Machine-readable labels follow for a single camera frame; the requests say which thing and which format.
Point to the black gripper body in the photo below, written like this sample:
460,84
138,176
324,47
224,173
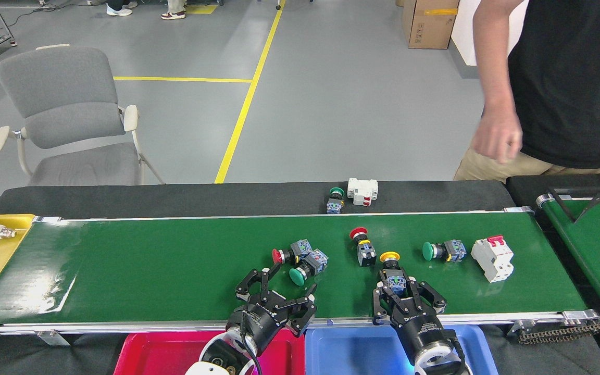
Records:
261,323
420,328

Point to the blue plastic bin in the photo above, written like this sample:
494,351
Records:
352,354

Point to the brown cardboard box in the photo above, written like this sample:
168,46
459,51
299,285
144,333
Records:
433,26

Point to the white circuit breaker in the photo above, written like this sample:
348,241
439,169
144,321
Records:
361,188
492,260

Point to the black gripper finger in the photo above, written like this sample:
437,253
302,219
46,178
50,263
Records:
383,304
430,298
265,286
302,310

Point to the grey padded chair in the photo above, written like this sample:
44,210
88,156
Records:
65,99

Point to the green mushroom push button switch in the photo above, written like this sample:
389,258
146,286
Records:
455,250
297,277
334,207

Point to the person's right forearm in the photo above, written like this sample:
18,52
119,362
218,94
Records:
498,78

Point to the red emergency stop button switch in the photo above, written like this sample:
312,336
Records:
366,255

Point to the red mushroom push button switch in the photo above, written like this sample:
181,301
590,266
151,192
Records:
301,248

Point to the person's right hand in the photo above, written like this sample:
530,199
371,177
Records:
498,138

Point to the red plastic bin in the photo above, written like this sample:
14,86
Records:
164,354

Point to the green feeder conveyor belt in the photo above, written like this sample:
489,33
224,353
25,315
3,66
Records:
597,250

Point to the yellow push button switch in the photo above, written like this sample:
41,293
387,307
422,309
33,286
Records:
389,257

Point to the person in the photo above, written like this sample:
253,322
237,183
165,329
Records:
119,10
571,78
173,14

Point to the long green conveyor belt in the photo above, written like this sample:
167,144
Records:
175,271

